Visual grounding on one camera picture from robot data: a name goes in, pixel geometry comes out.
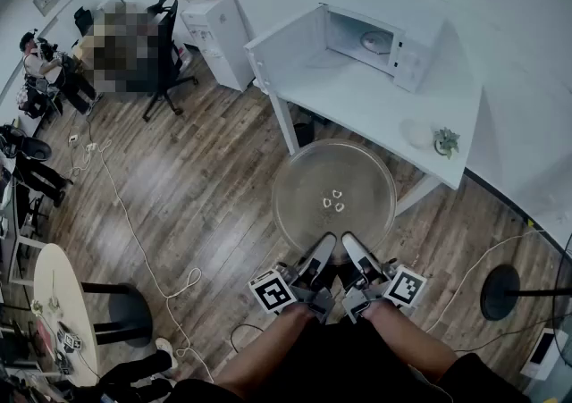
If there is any black stool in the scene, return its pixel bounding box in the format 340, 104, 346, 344
81, 281, 154, 348

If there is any clear glass turntable plate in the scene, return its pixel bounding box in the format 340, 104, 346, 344
271, 138, 398, 255

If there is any round beige table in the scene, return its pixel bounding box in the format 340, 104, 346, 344
32, 243, 100, 388

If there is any black office chair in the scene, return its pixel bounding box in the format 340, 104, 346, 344
141, 0, 199, 122

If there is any white table leg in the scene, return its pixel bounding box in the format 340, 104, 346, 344
394, 173, 442, 218

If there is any white round bowl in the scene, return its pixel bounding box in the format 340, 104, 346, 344
398, 118, 435, 150

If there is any person's left forearm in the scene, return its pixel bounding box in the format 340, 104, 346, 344
214, 302, 324, 399

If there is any white flat device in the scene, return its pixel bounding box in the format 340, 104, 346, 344
519, 327, 559, 381

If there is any white microwave oven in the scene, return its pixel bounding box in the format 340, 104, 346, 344
243, 2, 433, 97

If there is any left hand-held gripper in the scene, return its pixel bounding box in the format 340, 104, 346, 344
248, 232, 338, 327

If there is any black floor stand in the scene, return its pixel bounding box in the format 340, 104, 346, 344
479, 264, 572, 322

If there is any person's black clothing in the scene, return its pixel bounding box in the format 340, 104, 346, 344
172, 315, 533, 403

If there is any white floor cable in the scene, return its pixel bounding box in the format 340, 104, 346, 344
66, 137, 216, 383
424, 229, 547, 334

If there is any white water dispenser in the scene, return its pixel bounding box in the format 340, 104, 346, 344
181, 0, 257, 92

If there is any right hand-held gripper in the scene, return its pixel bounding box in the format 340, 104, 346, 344
341, 232, 426, 324

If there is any small green potted plant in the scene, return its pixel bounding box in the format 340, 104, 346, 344
432, 127, 462, 161

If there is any person's right forearm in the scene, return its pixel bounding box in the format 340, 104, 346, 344
365, 300, 459, 383

